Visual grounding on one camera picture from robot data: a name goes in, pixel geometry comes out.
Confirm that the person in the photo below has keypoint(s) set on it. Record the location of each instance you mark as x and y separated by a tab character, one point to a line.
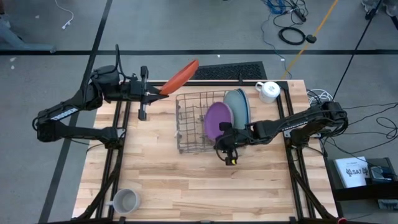
370	3

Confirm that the grey flat device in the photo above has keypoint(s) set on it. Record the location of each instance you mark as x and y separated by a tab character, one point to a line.
388	204

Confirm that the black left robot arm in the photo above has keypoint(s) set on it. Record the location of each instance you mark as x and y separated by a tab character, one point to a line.
65	112

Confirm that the grey chair base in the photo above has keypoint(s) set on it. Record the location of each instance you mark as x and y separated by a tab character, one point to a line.
28	46

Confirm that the black power strip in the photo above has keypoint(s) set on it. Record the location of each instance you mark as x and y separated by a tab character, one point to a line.
300	15

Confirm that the large dark blue plate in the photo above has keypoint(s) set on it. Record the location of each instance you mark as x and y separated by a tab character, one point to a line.
249	107

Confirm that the grey mug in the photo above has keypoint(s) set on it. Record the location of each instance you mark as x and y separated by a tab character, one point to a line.
126	201

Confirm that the large light blue plate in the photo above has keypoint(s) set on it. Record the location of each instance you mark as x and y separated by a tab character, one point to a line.
236	107

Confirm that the small orange plate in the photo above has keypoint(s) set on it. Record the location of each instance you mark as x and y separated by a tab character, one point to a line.
180	77

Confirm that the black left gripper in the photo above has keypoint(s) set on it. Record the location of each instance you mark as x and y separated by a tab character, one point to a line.
132	90

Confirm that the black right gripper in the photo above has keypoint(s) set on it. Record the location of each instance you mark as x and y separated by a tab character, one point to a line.
239	137

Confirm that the small purple plate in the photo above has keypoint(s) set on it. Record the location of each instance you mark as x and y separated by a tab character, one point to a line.
217	119

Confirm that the black table frame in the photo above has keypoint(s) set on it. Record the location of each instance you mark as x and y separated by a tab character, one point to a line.
217	83

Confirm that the white booklet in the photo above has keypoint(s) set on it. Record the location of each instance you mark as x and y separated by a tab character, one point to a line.
351	172

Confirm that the black storage bin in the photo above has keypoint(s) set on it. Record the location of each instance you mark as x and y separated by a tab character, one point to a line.
357	194

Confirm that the black stand leg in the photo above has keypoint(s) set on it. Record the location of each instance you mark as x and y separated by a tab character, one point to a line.
395	21
358	46

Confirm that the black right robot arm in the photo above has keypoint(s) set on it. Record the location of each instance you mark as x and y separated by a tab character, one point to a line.
295	124

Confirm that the white printed mug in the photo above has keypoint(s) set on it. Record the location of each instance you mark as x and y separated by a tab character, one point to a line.
269	91

